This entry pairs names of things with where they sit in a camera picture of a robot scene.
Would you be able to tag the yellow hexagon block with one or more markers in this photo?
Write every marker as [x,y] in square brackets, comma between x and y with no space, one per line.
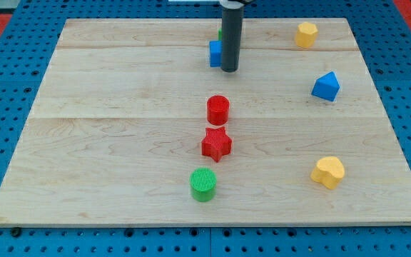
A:
[306,35]

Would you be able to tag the red star block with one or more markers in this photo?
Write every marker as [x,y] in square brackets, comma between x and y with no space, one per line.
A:
[216,143]

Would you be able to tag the red cylinder block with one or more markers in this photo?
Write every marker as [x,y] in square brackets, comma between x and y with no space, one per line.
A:
[217,110]

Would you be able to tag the green cylinder block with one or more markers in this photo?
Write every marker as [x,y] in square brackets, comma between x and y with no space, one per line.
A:
[202,182]

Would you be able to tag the light wooden board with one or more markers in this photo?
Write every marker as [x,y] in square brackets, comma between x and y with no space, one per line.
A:
[116,127]

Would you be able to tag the blue cube block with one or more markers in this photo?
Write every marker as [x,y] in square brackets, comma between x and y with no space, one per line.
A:
[215,50]

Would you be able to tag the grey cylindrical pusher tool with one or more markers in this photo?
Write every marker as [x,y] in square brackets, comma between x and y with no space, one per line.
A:
[232,21]

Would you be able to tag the blue pentagon block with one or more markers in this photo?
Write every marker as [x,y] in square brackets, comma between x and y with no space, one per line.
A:
[326,87]

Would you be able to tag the yellow heart block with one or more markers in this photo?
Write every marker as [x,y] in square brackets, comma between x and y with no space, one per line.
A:
[329,171]

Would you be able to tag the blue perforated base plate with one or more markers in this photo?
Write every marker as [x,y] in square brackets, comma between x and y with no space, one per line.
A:
[31,32]

